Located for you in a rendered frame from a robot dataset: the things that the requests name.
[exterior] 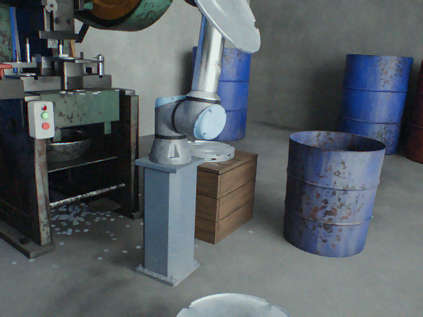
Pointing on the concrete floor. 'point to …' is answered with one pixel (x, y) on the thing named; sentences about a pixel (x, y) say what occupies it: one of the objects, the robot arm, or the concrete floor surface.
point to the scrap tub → (330, 191)
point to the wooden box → (224, 196)
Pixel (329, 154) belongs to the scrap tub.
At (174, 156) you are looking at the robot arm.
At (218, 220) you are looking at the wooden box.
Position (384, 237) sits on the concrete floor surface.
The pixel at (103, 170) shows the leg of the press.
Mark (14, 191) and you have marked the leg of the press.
